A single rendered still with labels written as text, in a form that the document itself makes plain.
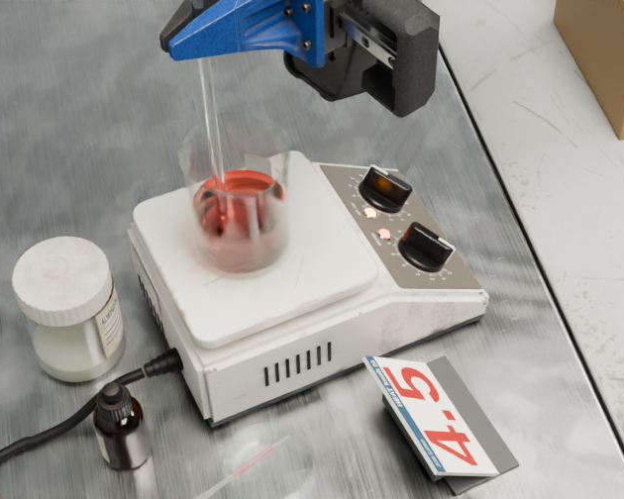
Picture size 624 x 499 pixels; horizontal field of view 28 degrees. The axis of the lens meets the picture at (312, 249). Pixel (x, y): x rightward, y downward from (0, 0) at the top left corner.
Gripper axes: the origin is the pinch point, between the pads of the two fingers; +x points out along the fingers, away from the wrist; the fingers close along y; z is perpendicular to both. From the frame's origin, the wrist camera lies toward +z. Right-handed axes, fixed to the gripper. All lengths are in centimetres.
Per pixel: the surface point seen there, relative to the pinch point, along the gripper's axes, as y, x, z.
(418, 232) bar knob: -5.2, -9.7, 19.2
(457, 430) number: -15.3, -4.1, 24.5
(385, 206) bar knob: -1.4, -10.3, 20.4
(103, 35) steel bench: 31.1, -8.2, 25.9
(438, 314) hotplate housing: -9.1, -8.1, 22.6
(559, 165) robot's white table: -3.0, -25.9, 25.9
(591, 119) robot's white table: -1.2, -31.3, 25.9
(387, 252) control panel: -5.0, -7.4, 19.7
